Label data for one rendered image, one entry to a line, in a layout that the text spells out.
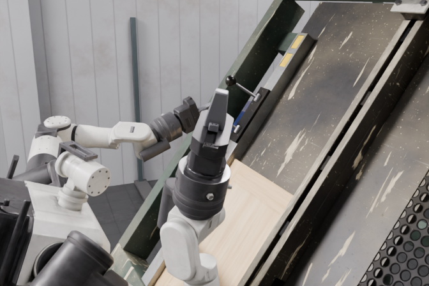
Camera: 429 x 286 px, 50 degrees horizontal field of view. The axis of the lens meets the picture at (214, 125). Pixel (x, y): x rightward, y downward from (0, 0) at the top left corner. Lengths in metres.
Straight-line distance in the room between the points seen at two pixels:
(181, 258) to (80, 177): 0.31
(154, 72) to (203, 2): 0.80
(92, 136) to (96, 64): 2.85
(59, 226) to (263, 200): 0.58
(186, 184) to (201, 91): 3.86
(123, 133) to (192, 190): 0.72
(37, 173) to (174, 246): 0.54
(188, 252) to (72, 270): 0.20
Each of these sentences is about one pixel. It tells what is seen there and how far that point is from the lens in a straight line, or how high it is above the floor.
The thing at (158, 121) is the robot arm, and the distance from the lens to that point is 1.46.
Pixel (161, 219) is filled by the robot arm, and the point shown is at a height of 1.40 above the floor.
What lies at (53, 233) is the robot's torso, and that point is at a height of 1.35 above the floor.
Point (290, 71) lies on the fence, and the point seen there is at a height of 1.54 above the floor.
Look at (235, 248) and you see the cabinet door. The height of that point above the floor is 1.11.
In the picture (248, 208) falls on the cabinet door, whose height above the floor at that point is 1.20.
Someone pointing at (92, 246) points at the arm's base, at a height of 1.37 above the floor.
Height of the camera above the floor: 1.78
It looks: 16 degrees down
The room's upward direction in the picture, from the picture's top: straight up
